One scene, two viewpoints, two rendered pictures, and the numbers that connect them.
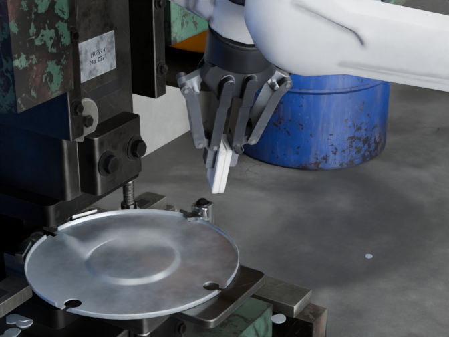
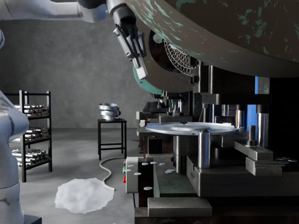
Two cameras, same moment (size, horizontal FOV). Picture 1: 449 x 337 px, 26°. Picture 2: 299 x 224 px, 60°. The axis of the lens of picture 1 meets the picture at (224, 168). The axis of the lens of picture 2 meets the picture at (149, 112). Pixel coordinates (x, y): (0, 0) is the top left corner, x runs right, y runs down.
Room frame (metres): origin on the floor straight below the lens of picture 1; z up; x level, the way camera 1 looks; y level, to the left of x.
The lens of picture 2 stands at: (1.77, -0.43, 0.88)
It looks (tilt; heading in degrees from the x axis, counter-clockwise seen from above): 3 degrees down; 147
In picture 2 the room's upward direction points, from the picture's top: straight up
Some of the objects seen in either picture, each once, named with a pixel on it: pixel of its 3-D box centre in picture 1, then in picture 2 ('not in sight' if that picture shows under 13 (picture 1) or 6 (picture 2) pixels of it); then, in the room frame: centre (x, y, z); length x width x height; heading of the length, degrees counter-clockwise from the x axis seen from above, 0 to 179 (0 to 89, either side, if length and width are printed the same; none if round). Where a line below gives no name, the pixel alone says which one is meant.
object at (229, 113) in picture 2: not in sight; (228, 110); (1.22, 0.22, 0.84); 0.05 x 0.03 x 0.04; 148
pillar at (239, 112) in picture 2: not in sight; (240, 118); (1.19, 0.33, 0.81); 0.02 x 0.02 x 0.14
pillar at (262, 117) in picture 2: not in sight; (262, 123); (1.33, 0.24, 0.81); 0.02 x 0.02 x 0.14
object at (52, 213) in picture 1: (54, 184); (232, 102); (1.23, 0.24, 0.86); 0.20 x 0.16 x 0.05; 148
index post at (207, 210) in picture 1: (202, 227); (204, 148); (1.31, 0.03, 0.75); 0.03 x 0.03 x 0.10; 58
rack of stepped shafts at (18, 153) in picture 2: not in sight; (25, 133); (-1.41, -0.03, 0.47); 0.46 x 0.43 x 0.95; 38
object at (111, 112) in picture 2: not in sight; (111, 130); (-1.74, 1.18, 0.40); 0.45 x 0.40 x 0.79; 160
